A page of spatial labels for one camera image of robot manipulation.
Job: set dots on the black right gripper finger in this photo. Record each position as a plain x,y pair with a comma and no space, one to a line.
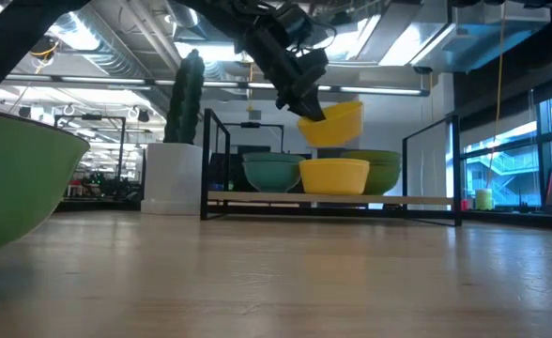
309,109

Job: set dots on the yellow mini bowl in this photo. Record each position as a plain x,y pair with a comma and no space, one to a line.
334,161
337,131
334,180

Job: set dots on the green patterned mini bowl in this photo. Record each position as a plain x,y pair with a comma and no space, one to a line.
271,178
273,157

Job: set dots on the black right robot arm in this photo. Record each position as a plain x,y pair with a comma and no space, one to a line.
229,14

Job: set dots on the long ceiling light bar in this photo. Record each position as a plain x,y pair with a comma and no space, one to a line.
374,89

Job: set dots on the green cactus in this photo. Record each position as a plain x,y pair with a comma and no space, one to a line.
184,103

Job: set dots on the white hexagonal plant pot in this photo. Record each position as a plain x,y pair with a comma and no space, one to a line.
173,178

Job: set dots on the small red object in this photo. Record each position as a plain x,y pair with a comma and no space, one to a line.
465,205

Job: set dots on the lime green cup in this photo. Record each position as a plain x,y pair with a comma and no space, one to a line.
484,199

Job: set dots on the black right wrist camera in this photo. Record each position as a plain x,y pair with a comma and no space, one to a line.
314,66

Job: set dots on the black background rig frame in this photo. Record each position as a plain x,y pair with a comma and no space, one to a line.
90,117
250,125

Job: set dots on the silver ribbed duct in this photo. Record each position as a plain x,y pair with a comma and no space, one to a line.
107,51

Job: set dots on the silver ventilation duct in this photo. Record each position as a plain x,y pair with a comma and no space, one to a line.
492,37

